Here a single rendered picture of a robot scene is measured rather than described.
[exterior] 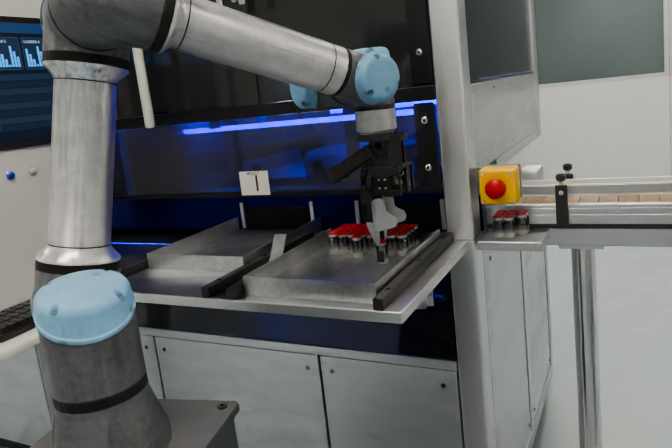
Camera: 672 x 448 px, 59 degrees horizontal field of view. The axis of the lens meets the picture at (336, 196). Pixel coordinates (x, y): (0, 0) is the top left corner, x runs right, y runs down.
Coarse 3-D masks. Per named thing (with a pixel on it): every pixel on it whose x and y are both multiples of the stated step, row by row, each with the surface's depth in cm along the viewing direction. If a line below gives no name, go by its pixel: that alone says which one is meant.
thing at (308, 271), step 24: (312, 240) 129; (432, 240) 121; (264, 264) 113; (288, 264) 120; (312, 264) 122; (336, 264) 120; (360, 264) 118; (408, 264) 109; (264, 288) 106; (288, 288) 103; (312, 288) 101; (336, 288) 99; (360, 288) 97
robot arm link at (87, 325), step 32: (64, 288) 75; (96, 288) 75; (128, 288) 77; (64, 320) 71; (96, 320) 72; (128, 320) 75; (64, 352) 71; (96, 352) 72; (128, 352) 75; (64, 384) 72; (96, 384) 72; (128, 384) 75
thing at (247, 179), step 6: (240, 174) 149; (246, 174) 148; (252, 174) 147; (258, 174) 146; (264, 174) 146; (240, 180) 149; (246, 180) 148; (252, 180) 148; (258, 180) 147; (264, 180) 146; (246, 186) 149; (252, 186) 148; (258, 186) 147; (264, 186) 146; (246, 192) 149; (252, 192) 148; (258, 192) 148; (264, 192) 147
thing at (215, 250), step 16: (224, 224) 157; (304, 224) 144; (320, 224) 150; (192, 240) 146; (208, 240) 151; (224, 240) 151; (240, 240) 149; (256, 240) 147; (272, 240) 146; (288, 240) 137; (160, 256) 131; (176, 256) 129; (192, 256) 127; (208, 256) 125; (224, 256) 123; (240, 256) 121; (256, 256) 125
